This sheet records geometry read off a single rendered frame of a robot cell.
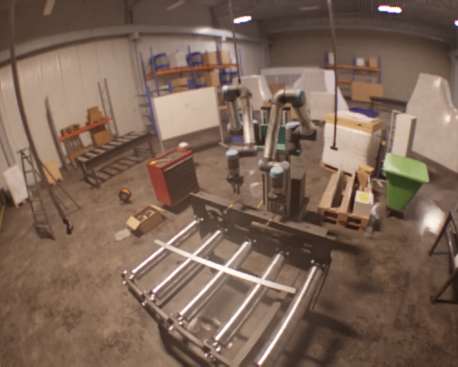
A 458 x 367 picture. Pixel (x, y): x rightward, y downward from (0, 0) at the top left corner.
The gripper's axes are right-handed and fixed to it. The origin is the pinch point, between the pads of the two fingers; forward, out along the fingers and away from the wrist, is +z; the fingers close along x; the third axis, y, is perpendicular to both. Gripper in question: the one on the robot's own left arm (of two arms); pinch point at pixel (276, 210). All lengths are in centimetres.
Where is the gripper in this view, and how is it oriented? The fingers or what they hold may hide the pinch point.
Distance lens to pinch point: 158.1
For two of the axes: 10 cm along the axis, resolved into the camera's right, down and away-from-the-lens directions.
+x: -8.0, -2.0, 5.6
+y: 5.9, -4.5, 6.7
